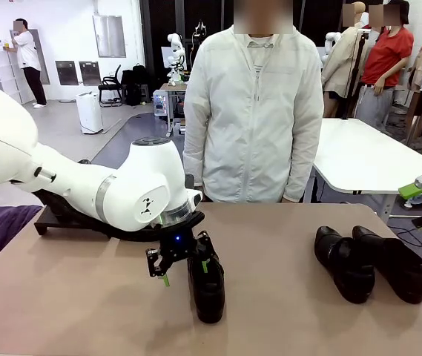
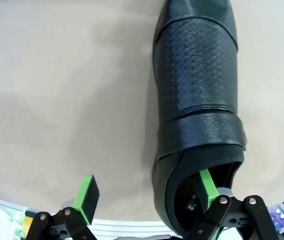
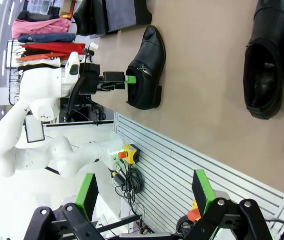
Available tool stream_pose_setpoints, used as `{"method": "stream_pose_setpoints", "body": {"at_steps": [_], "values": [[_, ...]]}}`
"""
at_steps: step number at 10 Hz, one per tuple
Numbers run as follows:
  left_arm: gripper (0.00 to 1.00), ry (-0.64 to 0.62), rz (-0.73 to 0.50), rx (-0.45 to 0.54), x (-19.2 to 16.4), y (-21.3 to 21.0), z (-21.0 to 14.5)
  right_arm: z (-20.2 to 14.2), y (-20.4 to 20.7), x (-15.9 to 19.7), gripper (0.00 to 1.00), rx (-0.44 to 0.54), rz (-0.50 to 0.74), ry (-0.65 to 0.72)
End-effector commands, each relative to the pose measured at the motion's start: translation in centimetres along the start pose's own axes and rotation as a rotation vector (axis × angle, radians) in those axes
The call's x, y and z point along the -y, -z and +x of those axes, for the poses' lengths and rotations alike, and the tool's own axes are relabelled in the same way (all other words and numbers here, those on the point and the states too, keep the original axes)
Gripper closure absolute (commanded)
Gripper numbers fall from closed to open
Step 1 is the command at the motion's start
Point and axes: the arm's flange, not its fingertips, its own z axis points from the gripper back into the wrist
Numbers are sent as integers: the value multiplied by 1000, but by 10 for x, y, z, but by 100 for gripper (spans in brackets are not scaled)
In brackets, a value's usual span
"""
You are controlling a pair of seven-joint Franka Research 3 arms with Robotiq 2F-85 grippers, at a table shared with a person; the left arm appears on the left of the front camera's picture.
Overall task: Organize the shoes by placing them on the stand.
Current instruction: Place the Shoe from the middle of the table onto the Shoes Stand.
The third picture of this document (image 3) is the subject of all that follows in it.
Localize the pink garment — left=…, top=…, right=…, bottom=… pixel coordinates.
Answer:
left=11, top=18, right=72, bottom=40

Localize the black metal shoe stand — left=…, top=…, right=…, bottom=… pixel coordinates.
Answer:
left=105, top=0, right=153, bottom=35

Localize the yellow red emergency stop button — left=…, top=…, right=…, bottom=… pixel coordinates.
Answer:
left=117, top=144, right=140, bottom=166
left=187, top=199, right=203, bottom=222

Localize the orange red garment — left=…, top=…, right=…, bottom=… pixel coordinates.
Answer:
left=15, top=52, right=69, bottom=62

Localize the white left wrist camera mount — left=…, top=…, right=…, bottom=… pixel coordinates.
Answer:
left=82, top=42, right=100, bottom=58

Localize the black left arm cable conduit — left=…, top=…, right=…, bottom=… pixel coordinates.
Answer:
left=65, top=73, right=89, bottom=122

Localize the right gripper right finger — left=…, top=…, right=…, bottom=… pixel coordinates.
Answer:
left=186, top=169, right=280, bottom=240

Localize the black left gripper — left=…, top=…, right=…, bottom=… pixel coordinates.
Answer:
left=80, top=62, right=137, bottom=96

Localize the white tablet screen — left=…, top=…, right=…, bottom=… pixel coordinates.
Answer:
left=24, top=115, right=45, bottom=144

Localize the dark blue garment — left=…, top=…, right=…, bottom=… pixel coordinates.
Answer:
left=18, top=33, right=77, bottom=44

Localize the black garment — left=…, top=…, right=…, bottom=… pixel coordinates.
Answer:
left=16, top=11, right=60, bottom=22

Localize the white garment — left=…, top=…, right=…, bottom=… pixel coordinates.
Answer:
left=16, top=58, right=62, bottom=68

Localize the black cable bundle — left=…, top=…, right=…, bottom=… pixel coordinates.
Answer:
left=108, top=164, right=145, bottom=208

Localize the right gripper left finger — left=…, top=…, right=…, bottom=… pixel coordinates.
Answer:
left=23, top=173, right=107, bottom=240

